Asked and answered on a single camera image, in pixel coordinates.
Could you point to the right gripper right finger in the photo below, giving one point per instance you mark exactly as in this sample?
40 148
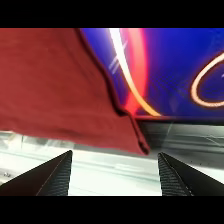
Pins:
181 180

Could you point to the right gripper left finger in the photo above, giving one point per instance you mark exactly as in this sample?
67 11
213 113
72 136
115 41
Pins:
50 180

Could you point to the red T-shirt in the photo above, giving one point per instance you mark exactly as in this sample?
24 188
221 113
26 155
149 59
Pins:
53 86

